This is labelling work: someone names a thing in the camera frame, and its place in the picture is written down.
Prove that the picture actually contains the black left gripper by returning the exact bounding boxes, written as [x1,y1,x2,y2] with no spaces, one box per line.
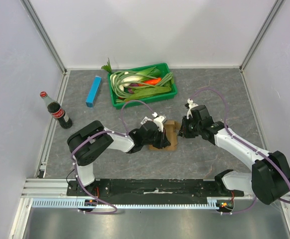
[143,126,170,149]

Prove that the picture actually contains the brown cardboard box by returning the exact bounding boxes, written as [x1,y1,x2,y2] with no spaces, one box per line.
[148,120,181,151]

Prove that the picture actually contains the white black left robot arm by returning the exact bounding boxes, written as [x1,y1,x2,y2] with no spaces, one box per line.
[67,120,170,196]

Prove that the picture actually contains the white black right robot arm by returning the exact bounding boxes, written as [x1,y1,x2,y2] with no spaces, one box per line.
[178,102,290,205]

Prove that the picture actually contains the blue rectangular box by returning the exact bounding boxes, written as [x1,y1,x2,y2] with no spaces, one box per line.
[85,76,102,108]

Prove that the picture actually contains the small white sticker packet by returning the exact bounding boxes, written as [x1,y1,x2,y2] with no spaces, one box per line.
[141,117,152,124]

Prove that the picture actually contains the large green leaf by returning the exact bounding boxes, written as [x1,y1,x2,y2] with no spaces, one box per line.
[124,86,171,102]

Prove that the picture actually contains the green plastic crate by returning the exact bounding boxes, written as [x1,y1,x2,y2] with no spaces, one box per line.
[102,63,177,109]

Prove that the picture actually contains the orange carrot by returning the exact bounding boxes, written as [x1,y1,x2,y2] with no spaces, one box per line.
[143,78,161,85]

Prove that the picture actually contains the green bok choy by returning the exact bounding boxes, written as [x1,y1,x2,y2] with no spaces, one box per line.
[136,67,161,78]

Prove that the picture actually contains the green long beans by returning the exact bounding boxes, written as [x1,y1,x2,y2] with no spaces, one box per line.
[110,70,174,103]

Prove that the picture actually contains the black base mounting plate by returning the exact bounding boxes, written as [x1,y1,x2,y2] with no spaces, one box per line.
[66,178,245,205]

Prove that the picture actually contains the cola glass bottle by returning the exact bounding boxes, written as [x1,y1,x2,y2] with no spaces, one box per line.
[40,91,73,129]

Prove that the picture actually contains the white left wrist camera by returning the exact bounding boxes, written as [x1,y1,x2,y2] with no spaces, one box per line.
[152,112,167,132]

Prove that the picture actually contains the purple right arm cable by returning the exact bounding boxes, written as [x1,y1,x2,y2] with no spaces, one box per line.
[189,87,290,202]

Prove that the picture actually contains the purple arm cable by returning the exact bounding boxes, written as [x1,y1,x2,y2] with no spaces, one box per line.
[189,87,290,202]
[70,100,158,180]

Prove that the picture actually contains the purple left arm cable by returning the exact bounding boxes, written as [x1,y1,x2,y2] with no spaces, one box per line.
[70,100,158,180]

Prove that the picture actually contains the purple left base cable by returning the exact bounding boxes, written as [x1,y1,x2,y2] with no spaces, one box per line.
[77,179,119,215]

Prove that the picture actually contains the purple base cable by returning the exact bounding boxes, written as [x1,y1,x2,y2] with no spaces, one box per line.
[216,191,258,216]
[77,179,119,215]

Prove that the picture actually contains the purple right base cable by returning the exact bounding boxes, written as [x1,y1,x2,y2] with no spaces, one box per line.
[216,191,258,216]

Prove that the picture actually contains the light blue cable duct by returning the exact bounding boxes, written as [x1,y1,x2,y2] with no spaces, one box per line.
[32,196,223,209]

